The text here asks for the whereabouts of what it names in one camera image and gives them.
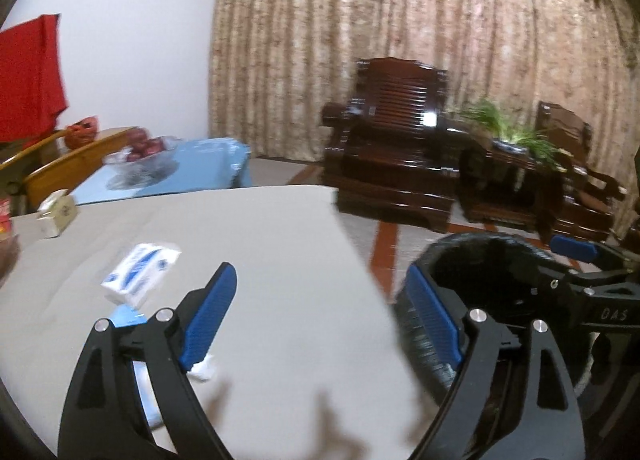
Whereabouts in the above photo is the glass fruit bowl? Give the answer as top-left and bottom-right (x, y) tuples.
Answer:
(102, 136), (183, 176)

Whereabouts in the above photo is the dark wooden armchair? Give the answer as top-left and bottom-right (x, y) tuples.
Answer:
(321, 57), (458, 234)
(535, 101), (628, 243)

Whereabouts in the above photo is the white and blue box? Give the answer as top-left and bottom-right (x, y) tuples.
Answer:
(100, 242), (182, 309)

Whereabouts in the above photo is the black lined trash bin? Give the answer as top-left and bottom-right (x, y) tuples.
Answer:
(392, 231), (601, 393)

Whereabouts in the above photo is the beige tissue box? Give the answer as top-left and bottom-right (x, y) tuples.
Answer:
(36, 188), (79, 239)

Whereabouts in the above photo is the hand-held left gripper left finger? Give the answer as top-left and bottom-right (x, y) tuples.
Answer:
(57, 262), (237, 460)

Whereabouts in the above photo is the striped paper packet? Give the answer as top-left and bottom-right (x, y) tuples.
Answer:
(107, 304), (167, 428)

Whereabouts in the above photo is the glass snack dish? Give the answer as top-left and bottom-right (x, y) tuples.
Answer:
(0, 235), (22, 286)

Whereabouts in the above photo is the white tissue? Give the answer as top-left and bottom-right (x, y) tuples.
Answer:
(187, 354), (217, 382)

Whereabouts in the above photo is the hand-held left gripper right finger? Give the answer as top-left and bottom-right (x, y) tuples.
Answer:
(404, 264), (586, 460)

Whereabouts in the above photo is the green potted plant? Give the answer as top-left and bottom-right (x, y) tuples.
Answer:
(457, 99), (576, 173)

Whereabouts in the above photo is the blue covered small table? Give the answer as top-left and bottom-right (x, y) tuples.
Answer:
(67, 137), (252, 206)

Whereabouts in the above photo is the grey tablecloth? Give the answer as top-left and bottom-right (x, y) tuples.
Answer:
(0, 184), (441, 460)

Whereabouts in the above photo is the beige patterned curtain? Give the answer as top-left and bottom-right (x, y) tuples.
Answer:
(207, 0), (640, 241)

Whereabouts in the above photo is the wooden cabinet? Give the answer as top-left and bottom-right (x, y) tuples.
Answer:
(0, 126), (138, 216)

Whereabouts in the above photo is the dark wooden side table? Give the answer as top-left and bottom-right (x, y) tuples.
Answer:
(457, 132), (566, 233)

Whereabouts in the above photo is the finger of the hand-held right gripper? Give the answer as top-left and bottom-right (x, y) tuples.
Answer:
(550, 235), (636, 286)
(515, 260), (597, 302)

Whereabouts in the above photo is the red cloth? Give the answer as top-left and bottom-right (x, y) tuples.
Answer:
(0, 14), (68, 143)

